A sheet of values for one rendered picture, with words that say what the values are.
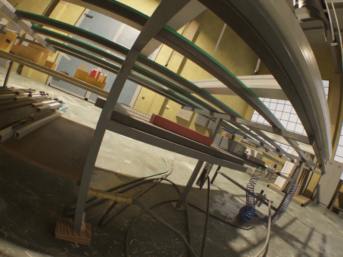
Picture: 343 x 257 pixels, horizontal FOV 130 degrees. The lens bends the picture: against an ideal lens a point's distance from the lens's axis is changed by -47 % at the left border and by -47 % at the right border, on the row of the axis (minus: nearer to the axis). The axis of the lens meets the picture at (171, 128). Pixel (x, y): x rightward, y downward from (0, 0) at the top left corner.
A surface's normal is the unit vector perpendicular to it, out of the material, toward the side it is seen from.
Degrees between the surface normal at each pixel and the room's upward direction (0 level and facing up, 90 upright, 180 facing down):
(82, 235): 0
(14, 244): 0
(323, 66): 90
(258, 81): 90
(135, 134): 90
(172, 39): 90
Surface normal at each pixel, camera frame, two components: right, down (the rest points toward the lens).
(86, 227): 0.40, -0.92
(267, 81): -0.83, -0.34
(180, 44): 0.40, 0.22
